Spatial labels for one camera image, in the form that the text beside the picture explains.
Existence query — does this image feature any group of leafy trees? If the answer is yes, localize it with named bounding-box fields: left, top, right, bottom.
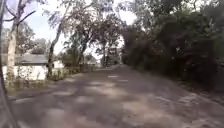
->
left=62, top=5, right=125, bottom=70

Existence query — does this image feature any grey asphalt road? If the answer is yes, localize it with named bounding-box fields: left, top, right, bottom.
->
left=0, top=64, right=224, bottom=128

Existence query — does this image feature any leaning dark tree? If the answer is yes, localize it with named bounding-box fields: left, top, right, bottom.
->
left=42, top=0, right=88, bottom=80

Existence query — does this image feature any dense wood of trees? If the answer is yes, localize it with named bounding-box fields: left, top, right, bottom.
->
left=119, top=0, right=224, bottom=92

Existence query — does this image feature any white building with grey roof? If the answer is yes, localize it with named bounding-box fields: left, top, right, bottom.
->
left=0, top=53, right=66, bottom=82

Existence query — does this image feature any grass verge with weeds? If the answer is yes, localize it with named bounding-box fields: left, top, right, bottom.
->
left=3, top=67, right=98, bottom=98

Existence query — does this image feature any clump of green trees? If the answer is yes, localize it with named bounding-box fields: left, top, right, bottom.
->
left=14, top=21, right=52, bottom=56

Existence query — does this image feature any dry leafy verge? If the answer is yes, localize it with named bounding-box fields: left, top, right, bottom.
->
left=139, top=68, right=224, bottom=105

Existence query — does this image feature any tree with pale trunk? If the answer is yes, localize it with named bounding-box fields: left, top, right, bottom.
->
left=2, top=0, right=38, bottom=85

